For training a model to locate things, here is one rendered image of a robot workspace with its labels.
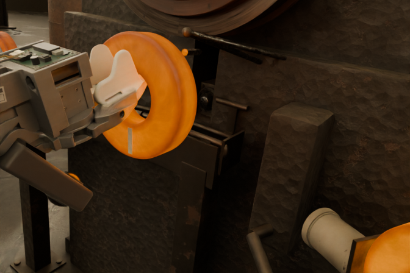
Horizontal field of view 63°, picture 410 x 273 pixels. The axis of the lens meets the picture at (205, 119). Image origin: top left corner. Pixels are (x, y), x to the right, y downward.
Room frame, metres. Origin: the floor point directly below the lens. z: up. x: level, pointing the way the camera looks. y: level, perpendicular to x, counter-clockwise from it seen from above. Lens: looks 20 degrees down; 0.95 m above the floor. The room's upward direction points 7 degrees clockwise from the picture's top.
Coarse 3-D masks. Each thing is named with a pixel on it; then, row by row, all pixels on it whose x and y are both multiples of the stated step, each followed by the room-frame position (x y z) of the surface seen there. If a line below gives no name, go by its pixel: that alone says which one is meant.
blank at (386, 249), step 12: (396, 228) 0.28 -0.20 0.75; (408, 228) 0.27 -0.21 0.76; (384, 240) 0.29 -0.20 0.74; (396, 240) 0.28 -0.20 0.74; (408, 240) 0.27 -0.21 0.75; (372, 252) 0.29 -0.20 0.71; (384, 252) 0.28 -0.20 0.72; (396, 252) 0.27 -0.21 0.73; (408, 252) 0.27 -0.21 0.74; (372, 264) 0.29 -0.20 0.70; (384, 264) 0.28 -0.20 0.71; (396, 264) 0.27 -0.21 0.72; (408, 264) 0.26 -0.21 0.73
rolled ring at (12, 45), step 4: (0, 32) 1.00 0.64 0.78; (4, 32) 1.01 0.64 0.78; (0, 36) 0.98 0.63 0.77; (4, 36) 0.99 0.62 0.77; (8, 36) 1.00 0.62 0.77; (0, 40) 0.98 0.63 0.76; (4, 40) 0.97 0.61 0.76; (8, 40) 0.98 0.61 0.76; (12, 40) 0.99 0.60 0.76; (0, 44) 0.98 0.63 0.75; (4, 44) 0.96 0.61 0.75; (8, 44) 0.97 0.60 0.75; (12, 44) 0.98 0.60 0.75; (4, 48) 0.96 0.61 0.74; (8, 48) 0.96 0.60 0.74; (12, 48) 0.97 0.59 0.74
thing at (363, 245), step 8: (360, 240) 0.30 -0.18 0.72; (368, 240) 0.31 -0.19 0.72; (352, 248) 0.30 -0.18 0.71; (360, 248) 0.30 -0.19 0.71; (368, 248) 0.31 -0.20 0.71; (352, 256) 0.30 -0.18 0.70; (360, 256) 0.30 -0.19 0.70; (352, 264) 0.30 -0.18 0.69; (360, 264) 0.30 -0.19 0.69; (352, 272) 0.30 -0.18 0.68; (360, 272) 0.30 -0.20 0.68
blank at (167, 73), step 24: (120, 48) 0.39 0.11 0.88; (144, 48) 0.37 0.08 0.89; (168, 48) 0.37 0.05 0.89; (144, 72) 0.37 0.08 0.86; (168, 72) 0.35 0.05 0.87; (168, 96) 0.35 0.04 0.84; (192, 96) 0.36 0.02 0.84; (144, 120) 0.37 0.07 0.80; (168, 120) 0.35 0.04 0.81; (192, 120) 0.36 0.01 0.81; (120, 144) 0.38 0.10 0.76; (144, 144) 0.36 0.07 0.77; (168, 144) 0.35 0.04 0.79
